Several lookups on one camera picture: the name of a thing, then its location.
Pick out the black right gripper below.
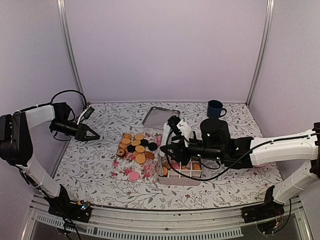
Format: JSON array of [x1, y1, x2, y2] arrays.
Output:
[[160, 135, 224, 166]]

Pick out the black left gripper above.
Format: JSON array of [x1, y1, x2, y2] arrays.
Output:
[[52, 118, 100, 141]]

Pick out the pink sandwich cookie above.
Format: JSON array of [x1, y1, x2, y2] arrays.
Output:
[[171, 163, 180, 170], [128, 171, 140, 181]]

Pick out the silver white tongs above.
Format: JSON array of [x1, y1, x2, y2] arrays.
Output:
[[155, 122, 172, 176]]

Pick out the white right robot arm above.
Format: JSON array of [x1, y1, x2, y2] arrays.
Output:
[[160, 116, 320, 218]]

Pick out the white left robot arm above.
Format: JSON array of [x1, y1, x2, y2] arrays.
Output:
[[0, 102, 100, 217]]

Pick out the pink divided cookie tin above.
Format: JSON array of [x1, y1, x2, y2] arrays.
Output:
[[156, 156, 203, 187]]

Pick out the black sandwich cookie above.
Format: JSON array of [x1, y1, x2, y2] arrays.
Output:
[[147, 142, 158, 151]]

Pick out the silver tin lid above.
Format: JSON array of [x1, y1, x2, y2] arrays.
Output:
[[142, 106, 180, 130]]

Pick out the floral rectangular tray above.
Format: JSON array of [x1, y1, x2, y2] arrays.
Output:
[[110, 132, 162, 182]]

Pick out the dark blue mug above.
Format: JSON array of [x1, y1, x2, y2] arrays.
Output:
[[206, 100, 227, 118]]

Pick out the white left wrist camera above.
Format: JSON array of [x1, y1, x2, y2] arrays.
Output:
[[76, 106, 95, 125]]

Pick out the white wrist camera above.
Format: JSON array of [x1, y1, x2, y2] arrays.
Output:
[[76, 106, 95, 125], [167, 115, 193, 147]]

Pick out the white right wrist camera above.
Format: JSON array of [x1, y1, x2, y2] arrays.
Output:
[[167, 115, 193, 147]]

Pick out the front aluminium rail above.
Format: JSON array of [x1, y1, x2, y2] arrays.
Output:
[[22, 194, 313, 240]]

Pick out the left aluminium frame post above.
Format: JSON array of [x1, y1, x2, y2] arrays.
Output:
[[56, 0, 84, 94]]

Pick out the aluminium frame post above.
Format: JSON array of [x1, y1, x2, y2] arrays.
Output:
[[245, 0, 275, 108], [56, 0, 84, 94]]

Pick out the right aluminium frame post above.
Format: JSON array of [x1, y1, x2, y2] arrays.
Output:
[[245, 0, 275, 108]]

